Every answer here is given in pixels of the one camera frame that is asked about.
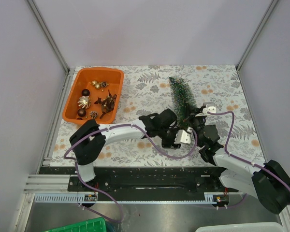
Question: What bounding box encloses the dark brown bauble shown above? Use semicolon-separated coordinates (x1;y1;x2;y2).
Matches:
81;89;90;96
77;108;87;117

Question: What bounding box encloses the small gold ornament cluster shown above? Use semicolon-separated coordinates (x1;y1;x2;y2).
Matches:
90;80;109;89

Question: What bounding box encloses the frosted pine cone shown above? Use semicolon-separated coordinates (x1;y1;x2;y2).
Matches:
89;111;98;119

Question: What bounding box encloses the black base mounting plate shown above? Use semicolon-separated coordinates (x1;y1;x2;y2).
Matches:
67;165;240;203

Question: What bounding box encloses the orange plastic bin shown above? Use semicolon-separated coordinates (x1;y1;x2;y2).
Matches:
62;67;124;125

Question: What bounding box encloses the white plastic container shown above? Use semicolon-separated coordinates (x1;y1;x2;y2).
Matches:
196;222;286;232

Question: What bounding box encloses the white slotted cable duct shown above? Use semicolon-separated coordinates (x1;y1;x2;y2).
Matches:
34;193;217;204

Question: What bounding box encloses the brown leaf decoration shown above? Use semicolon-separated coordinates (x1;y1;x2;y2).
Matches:
94;91;117;119

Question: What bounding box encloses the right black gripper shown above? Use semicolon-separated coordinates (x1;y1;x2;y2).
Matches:
183;102;207;146

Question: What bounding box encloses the gold striped bauble ornament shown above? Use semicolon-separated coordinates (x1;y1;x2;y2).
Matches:
77;96;91;109

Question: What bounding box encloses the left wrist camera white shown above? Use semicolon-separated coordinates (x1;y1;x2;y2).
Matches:
174;129;192;145

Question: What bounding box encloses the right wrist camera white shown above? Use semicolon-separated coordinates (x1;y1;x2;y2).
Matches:
202;102;217;114

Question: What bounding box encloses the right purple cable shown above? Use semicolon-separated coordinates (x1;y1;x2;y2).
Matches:
195;110;290;210

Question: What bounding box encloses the green plastic crate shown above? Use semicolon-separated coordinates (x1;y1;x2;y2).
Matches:
47;217;107;232

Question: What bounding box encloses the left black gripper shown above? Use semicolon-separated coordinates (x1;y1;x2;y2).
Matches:
157;126;184;149

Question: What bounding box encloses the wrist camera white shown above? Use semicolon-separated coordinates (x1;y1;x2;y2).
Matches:
174;129;192;145
202;102;217;114

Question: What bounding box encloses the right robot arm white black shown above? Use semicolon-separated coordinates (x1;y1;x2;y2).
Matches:
184;106;290;215

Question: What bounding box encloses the small green christmas tree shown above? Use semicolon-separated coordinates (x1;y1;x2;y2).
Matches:
169;77;197;129

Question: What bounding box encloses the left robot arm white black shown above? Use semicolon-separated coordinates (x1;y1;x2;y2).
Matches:
69;109;181;191

